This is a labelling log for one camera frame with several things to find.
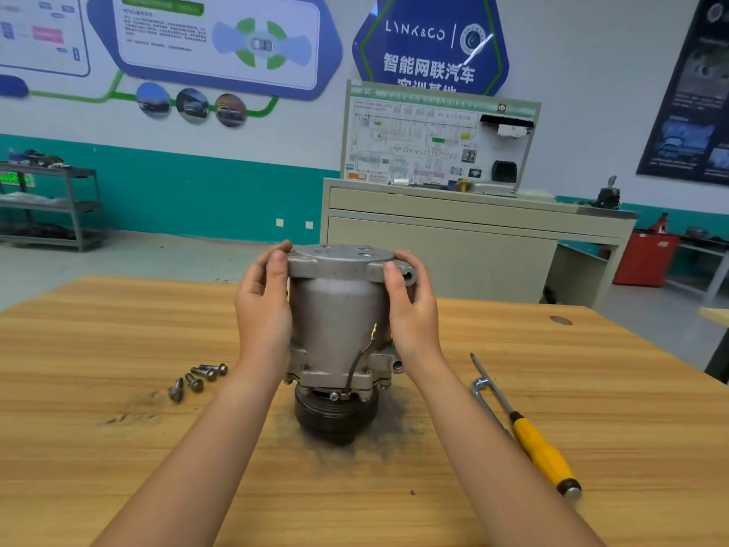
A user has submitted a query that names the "person's left hand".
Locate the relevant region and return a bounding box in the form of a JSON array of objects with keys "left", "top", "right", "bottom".
[{"left": 235, "top": 240, "right": 295, "bottom": 377}]

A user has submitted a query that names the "person's right hand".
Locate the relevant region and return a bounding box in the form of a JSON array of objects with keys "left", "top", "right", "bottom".
[{"left": 383, "top": 249, "right": 443, "bottom": 377}]

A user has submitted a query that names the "grey metal compressor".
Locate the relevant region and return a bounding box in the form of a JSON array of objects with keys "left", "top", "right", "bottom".
[{"left": 285, "top": 243, "right": 418, "bottom": 447}]

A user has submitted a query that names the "person's right forearm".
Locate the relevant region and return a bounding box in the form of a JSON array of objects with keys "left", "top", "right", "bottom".
[{"left": 399, "top": 353, "right": 605, "bottom": 547}]

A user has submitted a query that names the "person's left forearm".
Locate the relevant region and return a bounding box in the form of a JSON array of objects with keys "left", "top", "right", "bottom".
[{"left": 91, "top": 364, "right": 289, "bottom": 547}]

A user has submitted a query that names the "silver L-shaped socket wrench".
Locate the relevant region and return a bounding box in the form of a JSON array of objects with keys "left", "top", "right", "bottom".
[{"left": 472, "top": 377, "right": 508, "bottom": 428}]

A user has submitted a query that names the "beige workbench cabinet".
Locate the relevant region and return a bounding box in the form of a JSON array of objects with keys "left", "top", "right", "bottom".
[{"left": 319, "top": 179, "right": 639, "bottom": 305}]

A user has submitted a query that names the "white wiring display board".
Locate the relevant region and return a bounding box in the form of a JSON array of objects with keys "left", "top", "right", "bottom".
[{"left": 339, "top": 81, "right": 542, "bottom": 194}]

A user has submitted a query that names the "small black device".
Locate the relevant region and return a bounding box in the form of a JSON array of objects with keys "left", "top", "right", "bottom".
[{"left": 593, "top": 175, "right": 623, "bottom": 210}]

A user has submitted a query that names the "red cabinet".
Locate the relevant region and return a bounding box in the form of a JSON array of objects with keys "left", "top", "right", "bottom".
[{"left": 613, "top": 227, "right": 683, "bottom": 288}]

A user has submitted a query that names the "grey metal shelf cart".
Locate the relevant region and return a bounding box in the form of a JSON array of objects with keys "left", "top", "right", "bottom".
[{"left": 0, "top": 153, "right": 102, "bottom": 251}]

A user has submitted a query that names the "blue rounded infographic panel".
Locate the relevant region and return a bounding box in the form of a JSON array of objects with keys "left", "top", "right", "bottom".
[{"left": 85, "top": 0, "right": 344, "bottom": 103}]

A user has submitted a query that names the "wooden side table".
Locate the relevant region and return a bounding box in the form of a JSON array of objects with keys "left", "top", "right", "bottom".
[{"left": 698, "top": 307, "right": 729, "bottom": 383}]

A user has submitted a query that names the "yellow handled screwdriver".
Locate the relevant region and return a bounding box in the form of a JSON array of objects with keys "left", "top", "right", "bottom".
[{"left": 470, "top": 353, "right": 583, "bottom": 500}]

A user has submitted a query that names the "round photo wall decal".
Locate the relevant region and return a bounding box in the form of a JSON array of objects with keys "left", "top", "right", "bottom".
[
  {"left": 175, "top": 87, "right": 212, "bottom": 124},
  {"left": 214, "top": 92, "right": 248, "bottom": 128},
  {"left": 135, "top": 83, "right": 172, "bottom": 119}
]

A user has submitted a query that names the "blue hexagon wall sign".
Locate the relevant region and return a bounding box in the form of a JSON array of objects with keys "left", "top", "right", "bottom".
[{"left": 352, "top": 0, "right": 510, "bottom": 98}]

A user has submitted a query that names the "dark wall poster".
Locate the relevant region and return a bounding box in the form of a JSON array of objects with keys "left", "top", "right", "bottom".
[{"left": 636, "top": 0, "right": 729, "bottom": 185}]

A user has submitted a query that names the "white infographic wall panel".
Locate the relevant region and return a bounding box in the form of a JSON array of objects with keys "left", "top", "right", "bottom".
[{"left": 0, "top": 0, "right": 90, "bottom": 77}]

